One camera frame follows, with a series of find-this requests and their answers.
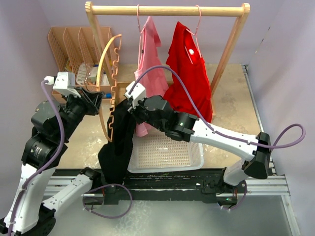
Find white plastic basket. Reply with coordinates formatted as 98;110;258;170
127;129;204;174

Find pink wire hanger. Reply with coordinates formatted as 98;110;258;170
136;4;146;53
185;4;202;64

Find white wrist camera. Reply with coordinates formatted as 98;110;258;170
44;72;81;97
124;81;146;109

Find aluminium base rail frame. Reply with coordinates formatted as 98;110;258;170
44;65;296;236

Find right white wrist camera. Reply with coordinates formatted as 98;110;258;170
124;81;146;109

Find peach desk file organizer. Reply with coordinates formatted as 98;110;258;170
47;27;118;93

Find black t shirt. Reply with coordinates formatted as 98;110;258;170
98;99;136;184

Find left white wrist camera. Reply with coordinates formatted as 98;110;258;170
44;72;81;97

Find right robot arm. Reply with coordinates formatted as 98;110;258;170
127;95;270;192

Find papers in organizer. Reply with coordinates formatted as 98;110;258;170
64;60;110;86

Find pink t shirt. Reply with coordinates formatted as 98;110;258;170
133;16;170;137

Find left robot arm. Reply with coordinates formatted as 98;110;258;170
0;88;105;236

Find orange wooden hanger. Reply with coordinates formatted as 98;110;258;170
94;34;122;143

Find red t shirt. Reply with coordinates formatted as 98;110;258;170
163;22;213;123

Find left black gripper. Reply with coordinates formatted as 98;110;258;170
59;86;104;141

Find wooden clothes rack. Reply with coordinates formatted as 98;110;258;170
85;1;251;118

